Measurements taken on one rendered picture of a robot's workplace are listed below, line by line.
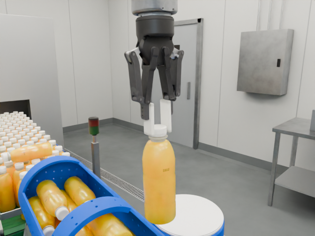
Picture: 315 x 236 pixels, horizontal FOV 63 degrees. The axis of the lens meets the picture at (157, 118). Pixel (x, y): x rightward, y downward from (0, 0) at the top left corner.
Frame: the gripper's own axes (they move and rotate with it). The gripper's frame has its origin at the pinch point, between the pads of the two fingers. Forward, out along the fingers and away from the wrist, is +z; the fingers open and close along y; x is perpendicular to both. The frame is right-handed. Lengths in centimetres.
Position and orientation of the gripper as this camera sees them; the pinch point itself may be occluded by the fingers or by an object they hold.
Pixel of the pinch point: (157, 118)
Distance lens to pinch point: 54.7
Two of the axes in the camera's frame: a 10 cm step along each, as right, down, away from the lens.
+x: -5.9, -1.8, 7.9
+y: 8.1, -1.7, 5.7
